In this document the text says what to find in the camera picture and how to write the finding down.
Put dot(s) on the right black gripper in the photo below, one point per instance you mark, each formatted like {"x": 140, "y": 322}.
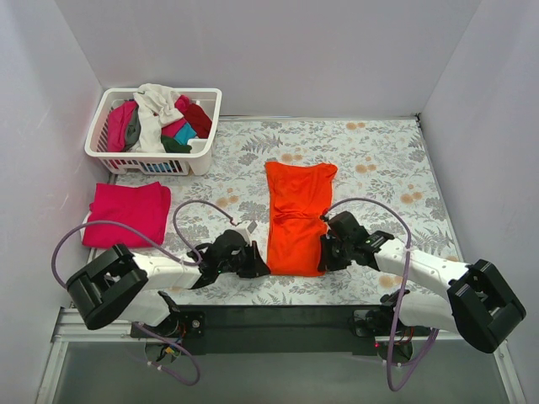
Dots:
{"x": 331, "y": 252}

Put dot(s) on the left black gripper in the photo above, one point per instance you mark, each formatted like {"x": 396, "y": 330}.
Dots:
{"x": 251, "y": 261}

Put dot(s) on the orange t shirt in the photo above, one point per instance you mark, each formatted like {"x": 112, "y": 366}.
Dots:
{"x": 298, "y": 196}

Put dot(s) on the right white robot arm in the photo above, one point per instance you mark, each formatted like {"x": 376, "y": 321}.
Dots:
{"x": 471, "y": 300}

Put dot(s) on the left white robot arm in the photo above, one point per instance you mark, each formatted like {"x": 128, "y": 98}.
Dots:
{"x": 121, "y": 284}

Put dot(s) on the floral patterned table mat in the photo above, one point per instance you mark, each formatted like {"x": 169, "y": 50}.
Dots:
{"x": 384, "y": 179}

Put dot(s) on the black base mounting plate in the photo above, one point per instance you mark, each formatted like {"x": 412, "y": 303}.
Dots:
{"x": 270, "y": 330}

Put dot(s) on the white plastic laundry basket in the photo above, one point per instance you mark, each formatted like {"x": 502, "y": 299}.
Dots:
{"x": 197, "y": 162}

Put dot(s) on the folded magenta t shirt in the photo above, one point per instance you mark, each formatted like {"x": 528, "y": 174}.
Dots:
{"x": 134, "y": 216}

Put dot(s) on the dark green shirt in basket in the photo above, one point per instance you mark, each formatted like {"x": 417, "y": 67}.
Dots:
{"x": 170, "y": 145}

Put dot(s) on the teal shirt in basket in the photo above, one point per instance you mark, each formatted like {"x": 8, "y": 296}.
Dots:
{"x": 185, "y": 134}

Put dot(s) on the dark red shirt in basket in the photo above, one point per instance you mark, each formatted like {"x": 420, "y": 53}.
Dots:
{"x": 199, "y": 120}

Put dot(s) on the folded white shirt under magenta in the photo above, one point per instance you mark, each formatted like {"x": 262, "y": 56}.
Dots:
{"x": 82, "y": 229}

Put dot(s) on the grey shirt in basket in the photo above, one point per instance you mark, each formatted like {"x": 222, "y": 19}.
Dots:
{"x": 132, "y": 131}

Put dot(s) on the white shirt in basket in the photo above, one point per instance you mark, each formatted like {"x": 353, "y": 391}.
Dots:
{"x": 156, "y": 109}

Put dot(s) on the magenta shirt in basket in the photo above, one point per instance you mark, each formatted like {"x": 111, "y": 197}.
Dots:
{"x": 118, "y": 119}

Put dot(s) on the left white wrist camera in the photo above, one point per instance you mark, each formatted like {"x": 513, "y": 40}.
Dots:
{"x": 246, "y": 229}

